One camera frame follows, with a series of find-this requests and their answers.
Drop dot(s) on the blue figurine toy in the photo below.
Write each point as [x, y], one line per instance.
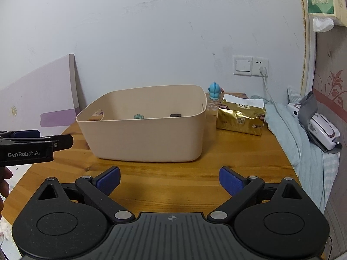
[215, 90]

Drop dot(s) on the white wall switch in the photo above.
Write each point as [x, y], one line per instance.
[242, 65]

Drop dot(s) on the small dark brown box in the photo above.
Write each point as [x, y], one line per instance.
[175, 115]

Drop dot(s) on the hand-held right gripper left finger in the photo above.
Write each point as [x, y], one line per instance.
[108, 181]

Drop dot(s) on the cream white frame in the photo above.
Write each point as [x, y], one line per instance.
[307, 46]

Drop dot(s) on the beige plastic storage bin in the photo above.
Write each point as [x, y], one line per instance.
[146, 138]

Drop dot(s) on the white textured cloth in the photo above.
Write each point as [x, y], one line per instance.
[6, 238]

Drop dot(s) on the light blue blanket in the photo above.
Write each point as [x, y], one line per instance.
[287, 140]

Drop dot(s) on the purple board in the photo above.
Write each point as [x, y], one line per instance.
[40, 92]

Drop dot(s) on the person's left hand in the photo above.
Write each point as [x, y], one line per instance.
[5, 184]

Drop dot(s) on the green checked scrunchie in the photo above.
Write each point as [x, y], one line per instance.
[138, 116]

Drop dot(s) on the white wall socket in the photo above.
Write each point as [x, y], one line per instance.
[260, 62]

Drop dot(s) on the gold tissue packet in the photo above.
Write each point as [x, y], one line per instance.
[240, 122]

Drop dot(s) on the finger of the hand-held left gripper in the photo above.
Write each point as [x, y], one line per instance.
[24, 134]
[62, 142]

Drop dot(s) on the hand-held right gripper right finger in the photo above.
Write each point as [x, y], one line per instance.
[231, 182]

